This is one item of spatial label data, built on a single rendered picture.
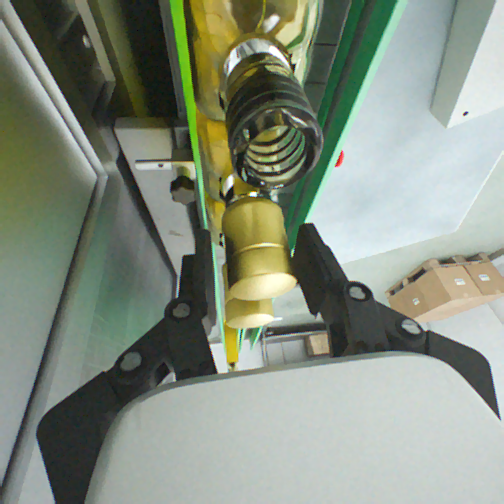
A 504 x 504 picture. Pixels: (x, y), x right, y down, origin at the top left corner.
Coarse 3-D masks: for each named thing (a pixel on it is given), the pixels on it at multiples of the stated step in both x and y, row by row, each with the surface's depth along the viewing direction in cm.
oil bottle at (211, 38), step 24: (192, 0) 9; (216, 0) 8; (240, 0) 8; (264, 0) 8; (288, 0) 9; (312, 0) 9; (192, 24) 9; (216, 24) 9; (240, 24) 9; (264, 24) 9; (288, 24) 9; (312, 24) 9; (192, 48) 10; (216, 48) 9; (288, 48) 9; (312, 48) 10; (192, 72) 11; (216, 72) 10; (216, 96) 10; (216, 120) 12
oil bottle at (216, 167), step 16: (208, 128) 13; (224, 128) 13; (208, 144) 13; (224, 144) 13; (208, 160) 14; (224, 160) 13; (208, 176) 15; (224, 176) 14; (208, 192) 16; (272, 192) 16
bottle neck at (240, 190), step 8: (232, 176) 14; (224, 184) 14; (232, 184) 13; (240, 184) 13; (224, 192) 14; (232, 192) 13; (240, 192) 13; (248, 192) 13; (256, 192) 13; (264, 192) 13; (232, 200) 13
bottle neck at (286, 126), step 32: (224, 64) 9; (256, 64) 8; (288, 64) 9; (224, 96) 9; (256, 96) 7; (288, 96) 7; (256, 128) 7; (288, 128) 9; (320, 128) 7; (256, 160) 9; (288, 160) 8
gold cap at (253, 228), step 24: (240, 216) 12; (264, 216) 12; (240, 240) 11; (264, 240) 11; (240, 264) 10; (264, 264) 10; (288, 264) 11; (240, 288) 11; (264, 288) 11; (288, 288) 12
